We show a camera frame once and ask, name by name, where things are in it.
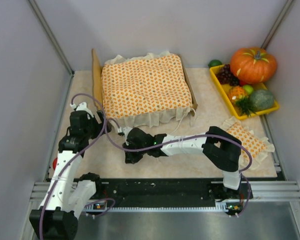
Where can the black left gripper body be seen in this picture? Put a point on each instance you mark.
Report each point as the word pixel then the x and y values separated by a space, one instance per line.
pixel 100 120

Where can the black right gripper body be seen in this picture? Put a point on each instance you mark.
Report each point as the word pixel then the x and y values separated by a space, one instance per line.
pixel 129 149

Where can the wooden pet bed frame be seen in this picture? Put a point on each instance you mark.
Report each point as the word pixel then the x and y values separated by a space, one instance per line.
pixel 97 75

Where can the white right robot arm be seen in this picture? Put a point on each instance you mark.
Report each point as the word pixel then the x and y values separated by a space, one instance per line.
pixel 220 147

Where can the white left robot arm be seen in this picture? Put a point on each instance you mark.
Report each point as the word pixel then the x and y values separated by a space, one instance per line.
pixel 58 214

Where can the red apple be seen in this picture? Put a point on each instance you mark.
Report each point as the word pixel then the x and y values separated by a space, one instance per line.
pixel 54 163

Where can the yellow plastic tray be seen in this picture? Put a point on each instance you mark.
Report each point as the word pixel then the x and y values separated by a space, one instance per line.
pixel 223 90

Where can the dark green lime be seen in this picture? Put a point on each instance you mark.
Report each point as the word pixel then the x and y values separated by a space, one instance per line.
pixel 214 63

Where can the dark purple grape bunch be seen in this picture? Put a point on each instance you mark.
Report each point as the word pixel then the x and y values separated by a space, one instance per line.
pixel 225 76

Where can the orange pineapple toy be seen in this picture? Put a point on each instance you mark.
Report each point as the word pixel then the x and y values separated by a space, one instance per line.
pixel 239 98

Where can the red tomato under pumpkin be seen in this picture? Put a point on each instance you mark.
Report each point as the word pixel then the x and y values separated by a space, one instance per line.
pixel 242 83

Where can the duck print pillow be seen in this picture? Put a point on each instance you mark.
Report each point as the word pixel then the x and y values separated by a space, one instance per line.
pixel 259 148

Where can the green melon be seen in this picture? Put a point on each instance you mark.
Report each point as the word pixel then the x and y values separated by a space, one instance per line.
pixel 261 100

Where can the orange pumpkin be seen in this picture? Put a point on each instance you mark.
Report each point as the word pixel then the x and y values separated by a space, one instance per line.
pixel 253 65

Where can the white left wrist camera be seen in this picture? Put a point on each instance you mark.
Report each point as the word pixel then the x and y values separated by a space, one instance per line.
pixel 84 107

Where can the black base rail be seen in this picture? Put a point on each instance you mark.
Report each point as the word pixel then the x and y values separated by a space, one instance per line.
pixel 167 192

